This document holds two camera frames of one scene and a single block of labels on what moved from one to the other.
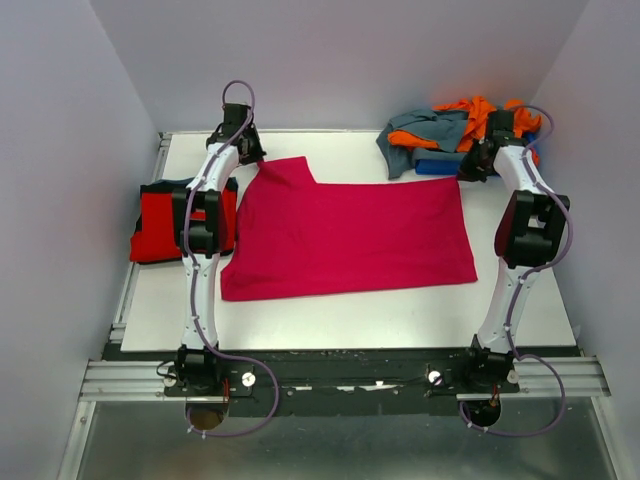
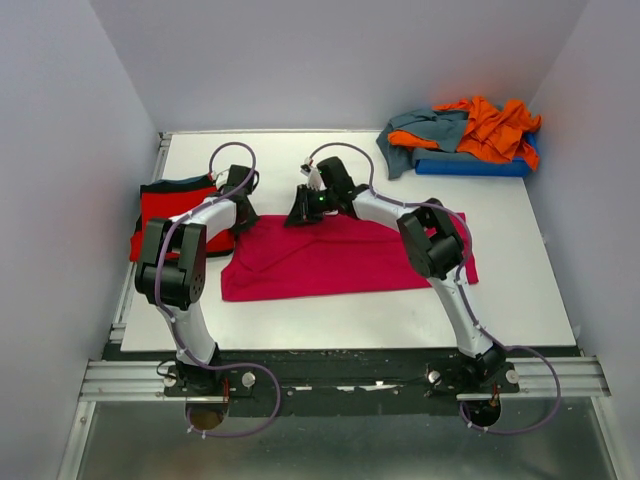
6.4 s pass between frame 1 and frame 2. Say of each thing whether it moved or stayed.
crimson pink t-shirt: moved
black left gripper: moved
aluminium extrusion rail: stayed
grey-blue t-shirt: stayed
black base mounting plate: stayed
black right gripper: moved
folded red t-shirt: stayed
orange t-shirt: stayed
